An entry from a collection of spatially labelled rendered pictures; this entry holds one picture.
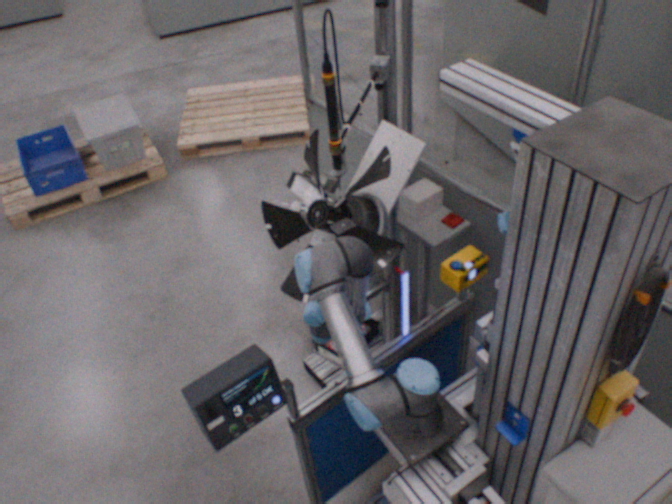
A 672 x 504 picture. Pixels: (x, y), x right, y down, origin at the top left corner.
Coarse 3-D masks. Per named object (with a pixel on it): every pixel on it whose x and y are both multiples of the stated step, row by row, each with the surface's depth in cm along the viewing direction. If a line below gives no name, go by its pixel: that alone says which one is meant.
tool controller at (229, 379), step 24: (240, 360) 175; (264, 360) 172; (192, 384) 171; (216, 384) 168; (240, 384) 169; (264, 384) 174; (192, 408) 166; (216, 408) 167; (216, 432) 169; (240, 432) 174
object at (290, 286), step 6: (312, 246) 230; (294, 270) 232; (288, 276) 233; (294, 276) 232; (288, 282) 233; (294, 282) 233; (282, 288) 234; (288, 288) 233; (294, 288) 233; (288, 294) 234; (294, 294) 233; (300, 294) 232; (300, 300) 233
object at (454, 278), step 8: (464, 248) 227; (472, 248) 226; (456, 256) 224; (464, 256) 224; (472, 256) 223; (448, 264) 221; (464, 264) 220; (472, 264) 220; (480, 264) 221; (448, 272) 220; (456, 272) 218; (464, 272) 217; (480, 272) 224; (448, 280) 223; (456, 280) 219; (472, 280) 223; (456, 288) 221; (464, 288) 223
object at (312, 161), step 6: (318, 132) 231; (312, 138) 236; (306, 144) 245; (312, 144) 236; (306, 150) 246; (312, 150) 236; (306, 156) 247; (312, 156) 237; (306, 162) 250; (312, 162) 238; (312, 168) 242; (318, 168) 231; (312, 174) 247; (318, 174) 231; (318, 180) 232; (318, 186) 237
